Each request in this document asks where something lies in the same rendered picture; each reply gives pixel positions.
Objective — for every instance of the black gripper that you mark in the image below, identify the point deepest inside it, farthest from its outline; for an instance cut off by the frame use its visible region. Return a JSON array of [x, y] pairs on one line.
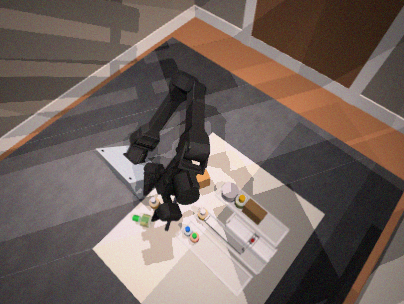
[[155, 176]]

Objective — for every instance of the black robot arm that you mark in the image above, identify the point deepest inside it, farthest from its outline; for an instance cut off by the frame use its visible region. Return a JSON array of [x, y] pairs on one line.
[[193, 144]]

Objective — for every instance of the orange box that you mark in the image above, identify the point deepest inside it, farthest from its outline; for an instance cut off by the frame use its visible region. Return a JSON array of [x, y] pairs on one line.
[[203, 180]]

